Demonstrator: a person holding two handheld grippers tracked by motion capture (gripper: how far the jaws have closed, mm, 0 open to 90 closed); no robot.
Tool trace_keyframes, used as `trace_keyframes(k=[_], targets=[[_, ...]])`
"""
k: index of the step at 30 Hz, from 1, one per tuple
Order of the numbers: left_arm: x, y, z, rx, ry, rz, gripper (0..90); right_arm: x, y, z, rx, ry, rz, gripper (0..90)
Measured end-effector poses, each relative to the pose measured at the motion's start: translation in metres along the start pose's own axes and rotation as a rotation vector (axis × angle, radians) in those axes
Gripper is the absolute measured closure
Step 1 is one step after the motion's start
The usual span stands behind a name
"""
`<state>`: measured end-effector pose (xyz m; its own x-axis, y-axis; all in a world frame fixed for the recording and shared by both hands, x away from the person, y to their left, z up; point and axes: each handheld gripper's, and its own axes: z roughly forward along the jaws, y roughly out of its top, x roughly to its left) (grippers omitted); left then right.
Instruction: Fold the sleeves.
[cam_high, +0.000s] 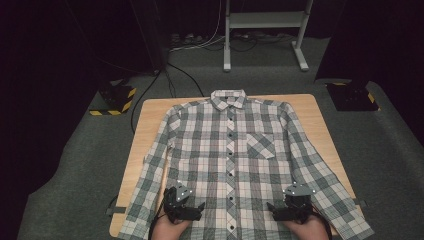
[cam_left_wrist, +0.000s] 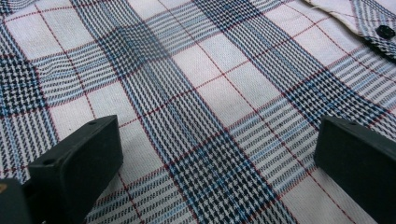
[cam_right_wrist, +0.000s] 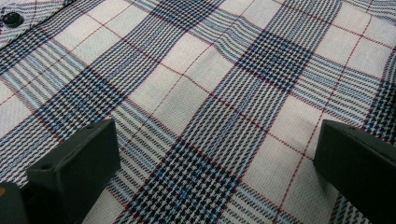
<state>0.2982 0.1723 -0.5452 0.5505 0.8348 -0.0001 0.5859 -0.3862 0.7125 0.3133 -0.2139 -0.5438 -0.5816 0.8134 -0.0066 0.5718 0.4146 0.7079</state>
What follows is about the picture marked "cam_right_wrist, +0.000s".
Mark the plaid button-up shirt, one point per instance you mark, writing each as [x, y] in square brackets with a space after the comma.
[199, 93]

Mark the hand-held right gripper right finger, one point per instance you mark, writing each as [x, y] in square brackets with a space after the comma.
[361, 168]

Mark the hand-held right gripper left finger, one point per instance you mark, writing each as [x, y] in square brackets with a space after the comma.
[77, 168]

